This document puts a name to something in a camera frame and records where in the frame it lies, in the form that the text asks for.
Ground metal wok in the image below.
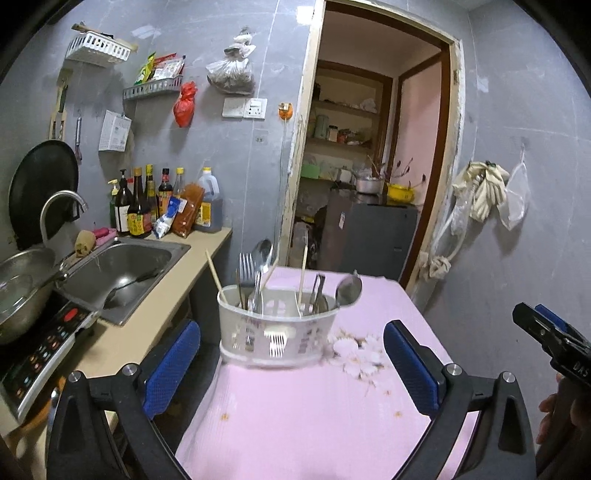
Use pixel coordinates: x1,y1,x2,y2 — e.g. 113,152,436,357
0,246,71,345

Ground yellow loofah sponge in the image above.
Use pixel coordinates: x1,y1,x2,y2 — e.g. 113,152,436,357
74,229,98,258

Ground clear bag of dried goods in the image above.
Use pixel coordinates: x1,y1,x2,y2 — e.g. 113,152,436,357
206,27,256,97

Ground knotted cream cloth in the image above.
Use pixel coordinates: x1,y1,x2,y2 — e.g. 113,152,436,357
427,255,454,280

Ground white cord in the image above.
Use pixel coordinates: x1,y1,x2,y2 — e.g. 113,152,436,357
276,119,290,241

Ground pink table cloth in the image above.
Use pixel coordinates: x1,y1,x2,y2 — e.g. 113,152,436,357
175,265,481,480

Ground small metal spoon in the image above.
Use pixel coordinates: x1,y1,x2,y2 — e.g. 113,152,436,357
335,272,363,308

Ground wooden door frame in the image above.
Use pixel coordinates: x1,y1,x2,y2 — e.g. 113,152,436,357
279,0,464,306

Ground large metal spoon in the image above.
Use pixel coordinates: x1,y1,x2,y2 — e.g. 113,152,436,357
255,239,275,297

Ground black frying pan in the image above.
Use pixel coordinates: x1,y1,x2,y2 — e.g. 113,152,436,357
8,139,79,253

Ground white wall basket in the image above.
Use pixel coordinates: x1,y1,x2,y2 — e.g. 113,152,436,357
65,34,133,69

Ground yellow cap sauce bottle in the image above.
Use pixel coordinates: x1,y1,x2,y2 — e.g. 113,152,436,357
144,164,158,218

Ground clear plastic bag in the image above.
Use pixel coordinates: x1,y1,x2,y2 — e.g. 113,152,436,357
450,193,474,236

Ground wooden shelf unit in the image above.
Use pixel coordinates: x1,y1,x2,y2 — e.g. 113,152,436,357
302,59,393,185

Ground induction cooker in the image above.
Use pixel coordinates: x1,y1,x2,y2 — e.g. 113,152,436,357
0,300,100,424

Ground grey wall shelf rack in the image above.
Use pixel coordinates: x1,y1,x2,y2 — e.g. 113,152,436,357
122,76,184,102

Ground stainless steel sink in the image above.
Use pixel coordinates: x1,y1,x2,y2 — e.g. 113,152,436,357
55,237,192,326

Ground white mesh bag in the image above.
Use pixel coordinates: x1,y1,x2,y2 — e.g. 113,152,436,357
497,159,530,231

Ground grey refrigerator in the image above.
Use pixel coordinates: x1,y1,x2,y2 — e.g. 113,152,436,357
318,189,419,280

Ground wooden chopstick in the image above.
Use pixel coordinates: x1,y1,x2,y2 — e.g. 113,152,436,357
297,229,310,319
205,250,228,304

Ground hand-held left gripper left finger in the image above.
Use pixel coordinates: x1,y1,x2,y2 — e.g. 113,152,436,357
45,318,202,480

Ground red plastic bag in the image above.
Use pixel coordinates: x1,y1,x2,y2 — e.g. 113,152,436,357
172,82,199,128

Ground blue white packet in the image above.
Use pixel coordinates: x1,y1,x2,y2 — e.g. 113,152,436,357
153,196,188,240

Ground metal fork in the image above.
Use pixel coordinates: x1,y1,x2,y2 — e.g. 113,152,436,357
238,252,256,311

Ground orange seasoning packet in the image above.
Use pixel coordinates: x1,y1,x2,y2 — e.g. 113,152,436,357
171,183,205,238

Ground large cooking oil jug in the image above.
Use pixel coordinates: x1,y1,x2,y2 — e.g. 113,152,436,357
193,167,223,232

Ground white wall utensil box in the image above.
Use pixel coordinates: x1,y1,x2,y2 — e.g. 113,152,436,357
98,109,133,153

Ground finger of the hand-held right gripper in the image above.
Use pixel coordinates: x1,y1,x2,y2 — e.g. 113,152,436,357
534,303,591,348
512,301,567,357

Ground white wall socket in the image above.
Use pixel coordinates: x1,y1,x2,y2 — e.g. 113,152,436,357
243,97,268,121

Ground white plastic utensil caddy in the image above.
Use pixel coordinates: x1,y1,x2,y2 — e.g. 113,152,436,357
217,284,341,369

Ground aluminium pot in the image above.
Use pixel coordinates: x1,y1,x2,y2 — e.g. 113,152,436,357
354,174,385,195

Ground black ladle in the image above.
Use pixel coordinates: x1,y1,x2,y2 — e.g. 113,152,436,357
103,272,160,310

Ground yellow pot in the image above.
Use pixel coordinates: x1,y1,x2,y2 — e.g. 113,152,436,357
386,183,417,203

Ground person's right hand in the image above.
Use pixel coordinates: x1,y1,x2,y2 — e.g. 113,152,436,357
537,373,576,445

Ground red cap sauce bottle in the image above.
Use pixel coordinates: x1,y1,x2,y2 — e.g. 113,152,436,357
158,168,174,218

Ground chrome faucet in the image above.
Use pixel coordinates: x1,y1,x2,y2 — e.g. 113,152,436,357
39,190,90,253

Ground cream rubber gloves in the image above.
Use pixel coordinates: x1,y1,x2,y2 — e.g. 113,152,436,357
452,160,510,223

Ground beige kitchen counter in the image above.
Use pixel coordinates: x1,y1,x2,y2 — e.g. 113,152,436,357
0,227,233,439

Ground white wall switch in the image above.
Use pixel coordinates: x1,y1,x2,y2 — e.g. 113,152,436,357
222,96,246,120

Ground bunch of seasoning packets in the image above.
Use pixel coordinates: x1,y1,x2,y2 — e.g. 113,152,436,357
138,51,186,84

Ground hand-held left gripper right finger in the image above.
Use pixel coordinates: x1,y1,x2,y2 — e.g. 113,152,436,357
382,318,537,480

